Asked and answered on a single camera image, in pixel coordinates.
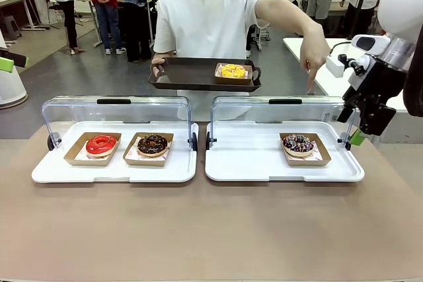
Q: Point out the grey plastic stool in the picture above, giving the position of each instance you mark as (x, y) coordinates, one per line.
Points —
(10, 26)

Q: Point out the red glazed donut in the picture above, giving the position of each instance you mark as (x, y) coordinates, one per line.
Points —
(96, 148)

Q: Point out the white plastic display tray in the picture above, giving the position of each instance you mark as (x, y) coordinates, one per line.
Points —
(251, 163)
(112, 173)

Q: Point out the person's left hand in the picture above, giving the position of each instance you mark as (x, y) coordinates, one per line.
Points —
(315, 54)

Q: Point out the chocolate glazed donut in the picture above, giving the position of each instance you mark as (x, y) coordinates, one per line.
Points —
(152, 146)

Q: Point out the white cone-shaped floor stand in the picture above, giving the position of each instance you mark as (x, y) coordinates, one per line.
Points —
(10, 90)

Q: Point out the dark brown serving tray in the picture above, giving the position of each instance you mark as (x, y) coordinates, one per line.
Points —
(188, 74)

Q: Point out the white side table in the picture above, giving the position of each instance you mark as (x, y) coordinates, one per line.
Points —
(333, 87)

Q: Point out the cardboard donut box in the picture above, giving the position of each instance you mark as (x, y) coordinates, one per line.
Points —
(145, 162)
(231, 81)
(307, 163)
(86, 162)

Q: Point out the person's left forearm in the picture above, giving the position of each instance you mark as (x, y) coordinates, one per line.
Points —
(291, 14)

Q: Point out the clear plastic tray lid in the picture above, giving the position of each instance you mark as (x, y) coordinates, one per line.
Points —
(82, 112)
(251, 113)

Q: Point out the chocolate donut with coloured sprinkles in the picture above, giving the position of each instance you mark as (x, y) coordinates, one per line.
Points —
(297, 146)

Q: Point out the person's right hand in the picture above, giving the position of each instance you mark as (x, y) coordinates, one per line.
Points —
(157, 63)

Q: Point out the yellow sprinkled donut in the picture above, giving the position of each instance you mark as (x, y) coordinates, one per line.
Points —
(233, 70)

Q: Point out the bystander in dark clothes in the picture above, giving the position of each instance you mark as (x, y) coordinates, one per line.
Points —
(138, 14)

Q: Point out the person's right forearm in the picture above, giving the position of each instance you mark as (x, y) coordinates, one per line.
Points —
(163, 55)

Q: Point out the black office chair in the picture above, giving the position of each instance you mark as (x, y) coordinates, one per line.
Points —
(49, 4)

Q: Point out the person in white t-shirt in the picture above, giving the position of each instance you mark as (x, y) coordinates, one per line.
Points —
(205, 21)

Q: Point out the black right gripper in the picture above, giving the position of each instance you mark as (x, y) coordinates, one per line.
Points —
(376, 97)

